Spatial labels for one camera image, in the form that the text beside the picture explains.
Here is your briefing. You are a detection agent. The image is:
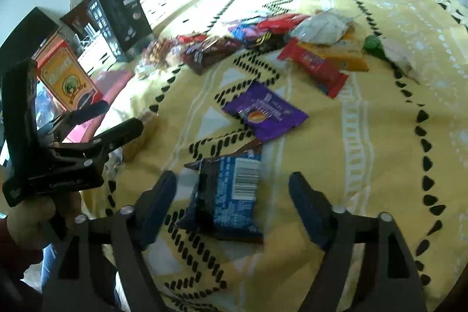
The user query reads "black product box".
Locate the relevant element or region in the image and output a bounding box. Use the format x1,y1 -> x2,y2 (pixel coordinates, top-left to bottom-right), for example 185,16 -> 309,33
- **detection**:
96,0 -> 154,62

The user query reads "person's left forearm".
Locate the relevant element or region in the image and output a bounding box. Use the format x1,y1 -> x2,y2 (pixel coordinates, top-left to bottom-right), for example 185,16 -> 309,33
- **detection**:
0,217 -> 41,287

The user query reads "silver foil snack bag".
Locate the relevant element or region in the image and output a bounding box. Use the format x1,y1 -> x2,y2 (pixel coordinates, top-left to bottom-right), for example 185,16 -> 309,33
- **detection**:
292,8 -> 361,46

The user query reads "person's left hand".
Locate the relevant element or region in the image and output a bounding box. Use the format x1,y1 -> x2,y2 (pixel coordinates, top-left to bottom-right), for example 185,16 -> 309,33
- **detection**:
5,188 -> 83,256

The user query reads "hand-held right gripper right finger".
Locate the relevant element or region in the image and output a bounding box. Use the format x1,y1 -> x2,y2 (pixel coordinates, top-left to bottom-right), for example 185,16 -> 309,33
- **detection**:
288,171 -> 428,312

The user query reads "black television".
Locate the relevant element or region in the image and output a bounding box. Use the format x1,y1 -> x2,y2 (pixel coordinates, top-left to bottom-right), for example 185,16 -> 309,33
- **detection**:
0,7 -> 59,57

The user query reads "dark small box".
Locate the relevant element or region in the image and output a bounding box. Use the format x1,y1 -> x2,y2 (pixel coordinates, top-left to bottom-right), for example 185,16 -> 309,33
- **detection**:
60,0 -> 99,38

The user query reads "green snack packet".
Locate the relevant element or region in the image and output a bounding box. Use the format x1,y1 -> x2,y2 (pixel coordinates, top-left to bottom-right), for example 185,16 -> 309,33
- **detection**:
363,35 -> 388,60

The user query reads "brown snack packet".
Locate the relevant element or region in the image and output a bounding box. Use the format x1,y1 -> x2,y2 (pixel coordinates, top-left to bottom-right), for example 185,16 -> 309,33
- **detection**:
181,38 -> 244,76

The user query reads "red blue colourful snack packet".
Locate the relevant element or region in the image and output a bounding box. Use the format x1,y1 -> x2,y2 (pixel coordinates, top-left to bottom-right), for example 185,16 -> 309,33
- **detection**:
227,18 -> 264,40

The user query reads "person's leg in jeans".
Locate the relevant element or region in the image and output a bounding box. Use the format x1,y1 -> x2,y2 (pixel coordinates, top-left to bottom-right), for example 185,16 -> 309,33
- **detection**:
38,242 -> 121,312

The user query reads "red orange snack bar packet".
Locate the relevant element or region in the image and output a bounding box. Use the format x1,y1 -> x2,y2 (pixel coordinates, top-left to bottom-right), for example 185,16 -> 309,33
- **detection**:
278,38 -> 349,99

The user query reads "blue brown cookie packet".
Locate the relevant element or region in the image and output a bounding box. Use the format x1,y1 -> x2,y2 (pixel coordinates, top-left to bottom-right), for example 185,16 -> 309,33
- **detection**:
175,140 -> 264,243

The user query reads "black yellow snack packet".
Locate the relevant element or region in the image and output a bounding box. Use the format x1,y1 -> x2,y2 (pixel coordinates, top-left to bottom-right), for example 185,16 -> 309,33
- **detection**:
243,30 -> 289,53

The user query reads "white grey snack packet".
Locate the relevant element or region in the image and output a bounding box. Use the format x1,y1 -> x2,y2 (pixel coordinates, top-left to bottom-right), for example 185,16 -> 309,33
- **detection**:
380,38 -> 425,82

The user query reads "purple snack packet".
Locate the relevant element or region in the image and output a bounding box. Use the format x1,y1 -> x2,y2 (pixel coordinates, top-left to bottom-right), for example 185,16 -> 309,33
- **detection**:
222,81 -> 309,142

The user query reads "yellow cracker packet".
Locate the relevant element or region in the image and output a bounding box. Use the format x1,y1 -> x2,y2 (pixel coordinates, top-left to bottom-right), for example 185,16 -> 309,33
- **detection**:
303,29 -> 370,72

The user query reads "red orange box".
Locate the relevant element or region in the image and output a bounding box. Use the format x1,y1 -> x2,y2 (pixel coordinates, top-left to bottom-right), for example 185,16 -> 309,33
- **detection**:
33,39 -> 105,111

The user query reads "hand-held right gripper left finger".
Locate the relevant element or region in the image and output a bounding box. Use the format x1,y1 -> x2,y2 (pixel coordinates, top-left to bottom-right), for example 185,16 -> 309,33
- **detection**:
42,170 -> 178,312

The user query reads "pink box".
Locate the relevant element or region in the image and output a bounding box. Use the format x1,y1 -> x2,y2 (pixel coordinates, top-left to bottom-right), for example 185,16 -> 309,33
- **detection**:
64,69 -> 134,144

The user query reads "clear packet of fried snacks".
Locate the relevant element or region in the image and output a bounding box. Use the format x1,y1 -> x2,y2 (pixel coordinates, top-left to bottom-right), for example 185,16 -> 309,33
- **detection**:
141,39 -> 183,79

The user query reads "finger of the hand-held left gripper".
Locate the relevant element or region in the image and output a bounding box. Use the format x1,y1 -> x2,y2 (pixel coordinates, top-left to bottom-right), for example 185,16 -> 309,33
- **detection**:
38,100 -> 109,137
47,118 -> 144,166

